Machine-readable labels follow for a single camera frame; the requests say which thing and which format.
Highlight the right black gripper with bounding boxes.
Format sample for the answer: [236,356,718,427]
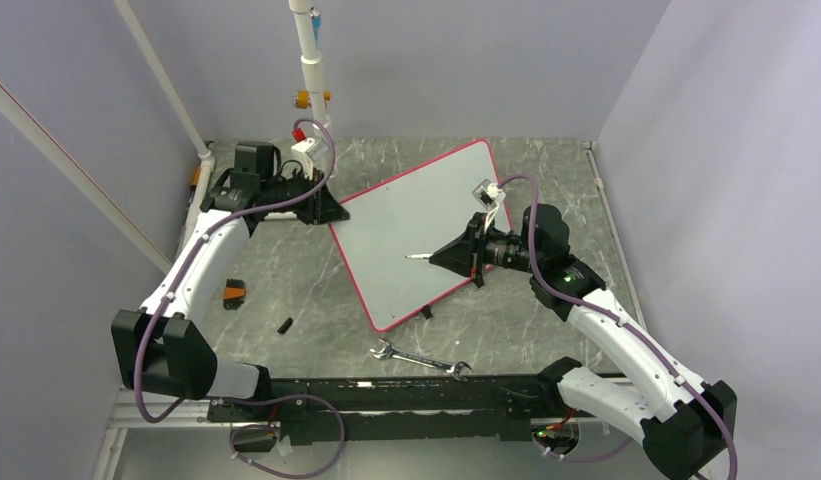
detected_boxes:
[430,212,543,279]

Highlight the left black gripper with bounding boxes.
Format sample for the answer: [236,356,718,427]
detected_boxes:
[262,166,348,225]

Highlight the red framed whiteboard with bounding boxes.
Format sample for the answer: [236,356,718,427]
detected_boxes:
[330,139,499,332]

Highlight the black marker cap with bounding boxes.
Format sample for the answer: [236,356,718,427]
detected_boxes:
[277,317,293,335]

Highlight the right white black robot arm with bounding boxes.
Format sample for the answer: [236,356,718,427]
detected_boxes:
[429,204,737,479]

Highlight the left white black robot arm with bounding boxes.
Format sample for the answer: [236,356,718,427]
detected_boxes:
[111,138,350,420]

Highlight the silver double ended wrench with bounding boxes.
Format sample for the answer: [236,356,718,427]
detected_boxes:
[369,338,472,382]

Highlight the orange black small block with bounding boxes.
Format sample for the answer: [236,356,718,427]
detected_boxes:
[222,279,247,310]

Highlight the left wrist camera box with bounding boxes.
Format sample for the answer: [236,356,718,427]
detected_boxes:
[290,127,331,179]

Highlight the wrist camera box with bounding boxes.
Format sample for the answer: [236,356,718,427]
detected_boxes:
[472,179,506,232]
[290,127,331,179]

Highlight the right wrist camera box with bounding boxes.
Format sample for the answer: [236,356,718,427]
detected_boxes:
[472,179,506,232]

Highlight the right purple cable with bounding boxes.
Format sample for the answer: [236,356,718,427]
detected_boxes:
[496,173,740,480]

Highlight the purple cable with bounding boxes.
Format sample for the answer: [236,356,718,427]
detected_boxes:
[132,117,347,480]
[496,173,740,480]

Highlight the white pvc pipe frame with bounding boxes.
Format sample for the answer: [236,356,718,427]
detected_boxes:
[0,0,336,273]

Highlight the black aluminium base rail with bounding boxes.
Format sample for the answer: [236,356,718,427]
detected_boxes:
[108,374,693,458]

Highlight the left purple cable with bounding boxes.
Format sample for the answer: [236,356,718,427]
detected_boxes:
[132,117,347,480]

